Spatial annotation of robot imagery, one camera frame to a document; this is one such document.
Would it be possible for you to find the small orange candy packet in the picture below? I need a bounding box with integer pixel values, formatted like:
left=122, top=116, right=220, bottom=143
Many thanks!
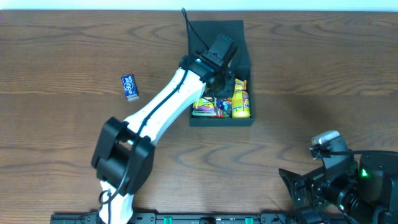
left=234, top=78, right=248, bottom=91

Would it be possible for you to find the black gift box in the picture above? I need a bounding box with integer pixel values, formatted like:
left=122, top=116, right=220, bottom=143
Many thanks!
left=189, top=20, right=254, bottom=127

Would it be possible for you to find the dark blue chocolate bar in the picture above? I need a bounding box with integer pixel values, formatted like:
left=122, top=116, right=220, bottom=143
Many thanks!
left=216, top=98, right=228, bottom=111

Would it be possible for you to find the green Haribo gummy bag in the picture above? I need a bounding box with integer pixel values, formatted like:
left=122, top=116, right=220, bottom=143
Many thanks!
left=206, top=99, right=232, bottom=118

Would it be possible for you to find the yellow Mentos bottle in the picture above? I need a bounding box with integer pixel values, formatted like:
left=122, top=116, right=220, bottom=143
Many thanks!
left=232, top=90, right=251, bottom=118

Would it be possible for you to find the green Pretz snack box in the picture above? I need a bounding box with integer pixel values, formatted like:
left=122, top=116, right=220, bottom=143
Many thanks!
left=192, top=96, right=218, bottom=117

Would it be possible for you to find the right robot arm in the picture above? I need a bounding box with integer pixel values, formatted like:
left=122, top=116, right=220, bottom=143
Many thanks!
left=279, top=136, right=397, bottom=223

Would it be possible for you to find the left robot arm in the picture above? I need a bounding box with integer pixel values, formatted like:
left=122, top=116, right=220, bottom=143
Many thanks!
left=91, top=34, right=238, bottom=223

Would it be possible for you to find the blue Eclipse mint tin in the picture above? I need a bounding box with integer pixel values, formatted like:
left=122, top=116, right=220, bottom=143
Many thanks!
left=121, top=74, right=139, bottom=101

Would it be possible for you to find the black mounting rail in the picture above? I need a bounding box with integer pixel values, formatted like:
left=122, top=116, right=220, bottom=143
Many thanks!
left=50, top=213, right=350, bottom=224

